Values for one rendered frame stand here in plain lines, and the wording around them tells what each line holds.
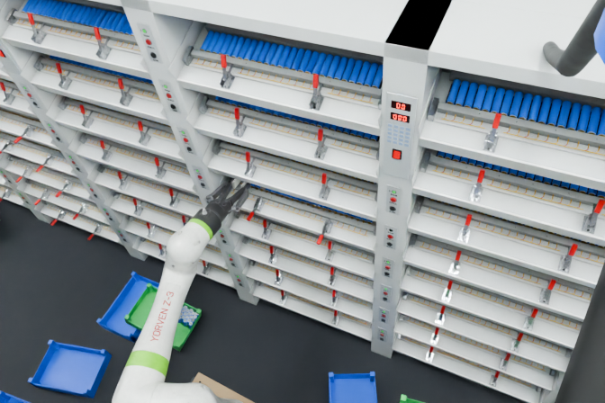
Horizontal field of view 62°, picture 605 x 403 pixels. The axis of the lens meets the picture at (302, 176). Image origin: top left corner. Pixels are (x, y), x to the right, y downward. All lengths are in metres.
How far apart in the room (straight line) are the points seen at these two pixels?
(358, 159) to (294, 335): 1.30
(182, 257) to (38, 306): 1.57
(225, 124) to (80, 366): 1.59
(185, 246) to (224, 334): 1.08
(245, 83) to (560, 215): 0.87
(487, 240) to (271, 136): 0.69
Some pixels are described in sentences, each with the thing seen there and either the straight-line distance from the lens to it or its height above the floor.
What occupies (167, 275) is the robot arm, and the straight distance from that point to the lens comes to 1.67.
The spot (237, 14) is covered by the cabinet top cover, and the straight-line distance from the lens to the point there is 1.22.
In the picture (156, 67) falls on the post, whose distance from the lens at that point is 1.51.
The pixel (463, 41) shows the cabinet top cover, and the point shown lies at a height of 1.69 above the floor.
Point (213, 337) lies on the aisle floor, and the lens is 2.58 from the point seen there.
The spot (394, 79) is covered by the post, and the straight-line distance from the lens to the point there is 1.13.
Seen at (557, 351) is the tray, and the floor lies 0.52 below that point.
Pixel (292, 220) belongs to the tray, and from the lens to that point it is 1.76.
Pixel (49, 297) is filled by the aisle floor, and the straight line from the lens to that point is 3.04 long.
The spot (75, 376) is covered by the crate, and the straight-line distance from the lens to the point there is 2.75.
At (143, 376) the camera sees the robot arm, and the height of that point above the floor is 0.97.
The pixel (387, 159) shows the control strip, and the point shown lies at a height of 1.34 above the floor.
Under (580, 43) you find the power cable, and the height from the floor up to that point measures 2.05.
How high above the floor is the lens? 2.31
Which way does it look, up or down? 49 degrees down
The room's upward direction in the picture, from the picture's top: 8 degrees counter-clockwise
